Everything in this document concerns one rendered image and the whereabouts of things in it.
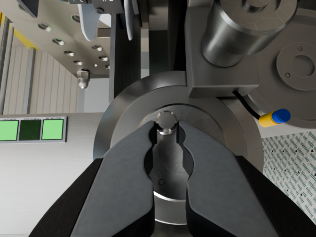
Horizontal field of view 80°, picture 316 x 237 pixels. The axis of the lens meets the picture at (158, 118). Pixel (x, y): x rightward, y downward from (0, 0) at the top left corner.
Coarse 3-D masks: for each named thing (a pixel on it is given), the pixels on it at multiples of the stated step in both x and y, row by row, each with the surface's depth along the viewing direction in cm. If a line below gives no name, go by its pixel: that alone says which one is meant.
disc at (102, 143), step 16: (144, 80) 18; (160, 80) 18; (176, 80) 18; (128, 96) 17; (224, 96) 17; (112, 112) 17; (240, 112) 17; (112, 128) 17; (256, 128) 17; (96, 144) 17; (256, 144) 16; (256, 160) 16; (160, 224) 15
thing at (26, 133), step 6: (36, 120) 50; (24, 126) 50; (30, 126) 50; (36, 126) 50; (24, 132) 50; (30, 132) 50; (36, 132) 50; (24, 138) 50; (30, 138) 50; (36, 138) 50
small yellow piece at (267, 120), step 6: (240, 96) 15; (246, 108) 14; (252, 114) 14; (258, 114) 14; (264, 114) 13; (270, 114) 12; (276, 114) 11; (282, 114) 11; (288, 114) 11; (264, 120) 13; (270, 120) 12; (276, 120) 12; (282, 120) 11; (288, 120) 11; (264, 126) 13
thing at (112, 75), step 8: (112, 16) 20; (112, 24) 20; (120, 24) 22; (112, 32) 20; (120, 32) 22; (136, 32) 37; (112, 40) 19; (120, 40) 22; (128, 40) 28; (136, 40) 37; (112, 48) 19; (120, 48) 22; (128, 48) 28; (136, 48) 37; (112, 56) 19; (120, 56) 22; (128, 56) 27; (136, 56) 37; (112, 64) 19; (120, 64) 22; (128, 64) 27; (136, 64) 36; (112, 72) 19; (120, 72) 22; (128, 72) 27; (136, 72) 36; (112, 80) 19; (120, 80) 22; (128, 80) 27; (136, 80) 36; (112, 88) 18; (120, 88) 22; (112, 96) 18
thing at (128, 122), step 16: (144, 96) 17; (160, 96) 17; (176, 96) 17; (128, 112) 17; (144, 112) 16; (208, 112) 16; (224, 112) 16; (128, 128) 16; (224, 128) 16; (240, 128) 16; (112, 144) 16; (240, 144) 16; (160, 208) 15; (176, 208) 15; (176, 224) 15
